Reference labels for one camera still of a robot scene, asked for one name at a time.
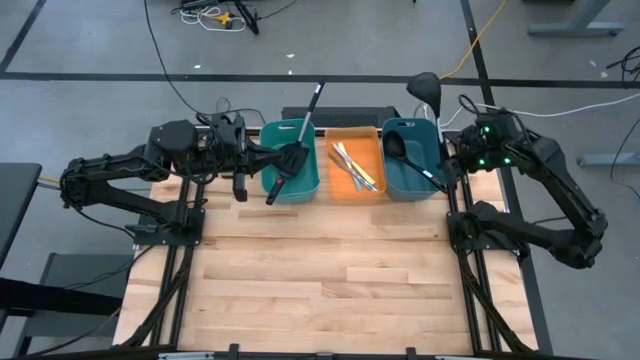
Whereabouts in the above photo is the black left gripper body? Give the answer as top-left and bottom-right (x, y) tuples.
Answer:
(214, 115), (254, 203)

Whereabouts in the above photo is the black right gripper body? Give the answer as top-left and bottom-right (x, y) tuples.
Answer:
(439, 127), (481, 194)

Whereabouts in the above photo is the black spatula red-black handle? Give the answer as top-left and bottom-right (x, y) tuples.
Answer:
(264, 174), (287, 207)

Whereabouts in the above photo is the black slotted spatula steel handle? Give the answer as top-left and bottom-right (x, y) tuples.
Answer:
(277, 82), (326, 177)

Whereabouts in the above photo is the black ladle with white label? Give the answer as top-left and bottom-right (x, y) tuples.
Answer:
(382, 130), (448, 194)

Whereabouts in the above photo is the black plastic ladle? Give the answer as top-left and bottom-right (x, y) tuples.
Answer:
(405, 71), (446, 159)

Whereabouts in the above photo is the yellow-handled knife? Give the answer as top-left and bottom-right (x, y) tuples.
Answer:
(331, 143), (377, 186)
(336, 142), (364, 193)

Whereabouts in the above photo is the teal-patterned handle knife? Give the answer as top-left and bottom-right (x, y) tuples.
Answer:
(327, 151), (380, 193)

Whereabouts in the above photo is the blue-teal plastic bin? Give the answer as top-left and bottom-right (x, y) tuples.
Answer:
(381, 117), (448, 202)

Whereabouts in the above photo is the green-teal plastic bin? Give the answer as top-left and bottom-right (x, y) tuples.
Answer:
(258, 118), (321, 205)

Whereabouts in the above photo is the orange translucent plastic tray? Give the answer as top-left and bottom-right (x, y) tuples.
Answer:
(323, 125), (389, 203)

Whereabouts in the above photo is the black perforated computer case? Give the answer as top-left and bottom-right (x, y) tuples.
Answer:
(281, 105), (401, 129)

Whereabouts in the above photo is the black tripod leg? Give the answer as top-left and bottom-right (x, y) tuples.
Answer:
(232, 0), (261, 36)

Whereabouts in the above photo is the grey desk leg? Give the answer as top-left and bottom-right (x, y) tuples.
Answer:
(527, 0), (626, 38)
(576, 152), (640, 168)

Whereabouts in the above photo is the black side table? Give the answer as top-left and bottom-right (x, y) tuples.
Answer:
(0, 162), (44, 269)

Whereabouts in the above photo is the black beam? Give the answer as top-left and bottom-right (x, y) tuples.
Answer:
(0, 277), (124, 317)

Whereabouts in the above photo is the white floor cable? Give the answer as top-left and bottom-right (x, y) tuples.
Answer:
(413, 92), (640, 129)

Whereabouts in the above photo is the yellow extension cable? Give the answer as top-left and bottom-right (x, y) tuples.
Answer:
(439, 0), (509, 81)

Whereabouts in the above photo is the black floor cable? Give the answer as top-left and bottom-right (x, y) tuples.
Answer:
(143, 0), (269, 127)
(609, 117), (640, 201)

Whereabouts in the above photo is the white coiled cable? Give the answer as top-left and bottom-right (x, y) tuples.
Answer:
(178, 5), (249, 34)

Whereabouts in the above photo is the black aluminium rail frame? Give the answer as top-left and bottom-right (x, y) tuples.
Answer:
(439, 130), (539, 354)
(117, 127), (246, 351)

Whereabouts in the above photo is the black cable bundle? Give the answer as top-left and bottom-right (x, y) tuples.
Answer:
(604, 46), (640, 81)

